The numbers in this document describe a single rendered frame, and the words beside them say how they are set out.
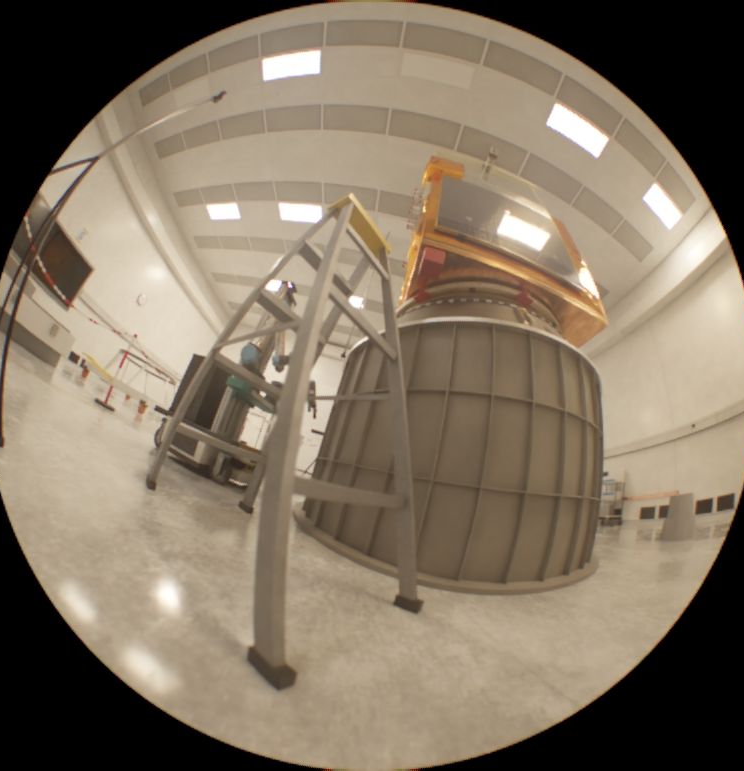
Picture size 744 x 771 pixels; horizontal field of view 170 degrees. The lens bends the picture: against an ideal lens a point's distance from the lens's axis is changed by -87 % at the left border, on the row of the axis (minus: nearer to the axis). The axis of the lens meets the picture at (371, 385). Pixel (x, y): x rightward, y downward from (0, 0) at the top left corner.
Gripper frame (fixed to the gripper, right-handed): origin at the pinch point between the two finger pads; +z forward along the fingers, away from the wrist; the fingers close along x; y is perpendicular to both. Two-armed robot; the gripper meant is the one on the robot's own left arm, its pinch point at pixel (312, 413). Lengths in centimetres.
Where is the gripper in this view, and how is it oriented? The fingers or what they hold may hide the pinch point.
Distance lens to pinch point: 206.6
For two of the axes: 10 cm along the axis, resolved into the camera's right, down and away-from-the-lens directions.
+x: 1.2, 5.2, 8.5
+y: 9.8, -1.8, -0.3
